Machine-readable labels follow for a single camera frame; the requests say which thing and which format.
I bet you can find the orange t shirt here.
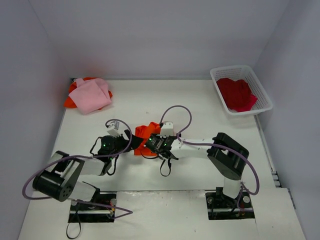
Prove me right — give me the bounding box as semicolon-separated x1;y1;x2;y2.
63;76;113;110
134;122;161;157

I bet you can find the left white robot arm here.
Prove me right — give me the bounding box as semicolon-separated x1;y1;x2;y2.
32;129;144;210

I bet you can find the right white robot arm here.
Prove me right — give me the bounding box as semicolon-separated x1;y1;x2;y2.
144;132;249;206

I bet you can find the pink folded t shirt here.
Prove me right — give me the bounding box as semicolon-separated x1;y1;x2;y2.
68;77;112;115

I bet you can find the orange folded t shirt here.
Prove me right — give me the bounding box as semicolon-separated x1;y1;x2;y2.
63;76;113;110

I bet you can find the red t shirt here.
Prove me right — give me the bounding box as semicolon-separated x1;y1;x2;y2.
216;78;258;112

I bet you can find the white plastic basket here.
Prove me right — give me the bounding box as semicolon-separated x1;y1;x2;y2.
210;65;273;116

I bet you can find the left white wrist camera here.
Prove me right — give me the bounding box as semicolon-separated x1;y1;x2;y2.
105;120;122;138

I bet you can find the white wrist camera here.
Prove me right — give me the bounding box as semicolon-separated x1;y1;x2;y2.
105;120;122;138
159;121;174;137

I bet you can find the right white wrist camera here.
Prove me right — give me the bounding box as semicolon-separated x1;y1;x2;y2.
159;121;174;137

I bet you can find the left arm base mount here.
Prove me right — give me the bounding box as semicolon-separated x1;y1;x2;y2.
68;192;117;223

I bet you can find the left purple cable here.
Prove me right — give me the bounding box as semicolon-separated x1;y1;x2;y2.
21;118;134;220

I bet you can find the purple cable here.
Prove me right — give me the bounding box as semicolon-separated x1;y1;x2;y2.
159;105;260;213
21;118;134;220

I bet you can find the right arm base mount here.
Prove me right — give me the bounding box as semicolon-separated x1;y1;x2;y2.
205;187;255;221

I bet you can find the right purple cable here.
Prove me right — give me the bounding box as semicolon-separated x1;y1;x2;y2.
159;105;260;213

